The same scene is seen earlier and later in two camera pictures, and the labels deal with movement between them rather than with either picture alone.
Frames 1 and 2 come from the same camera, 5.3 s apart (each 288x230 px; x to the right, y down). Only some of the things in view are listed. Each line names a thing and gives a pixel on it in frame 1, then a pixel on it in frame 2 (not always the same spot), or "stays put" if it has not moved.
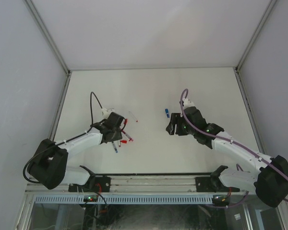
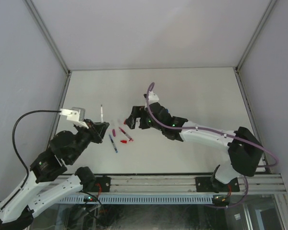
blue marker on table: [114, 147] stays put
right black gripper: [176, 123] → [139, 118]
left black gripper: [117, 136] → [94, 132]
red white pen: [129, 138] stays put
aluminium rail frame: [141, 184] stays put
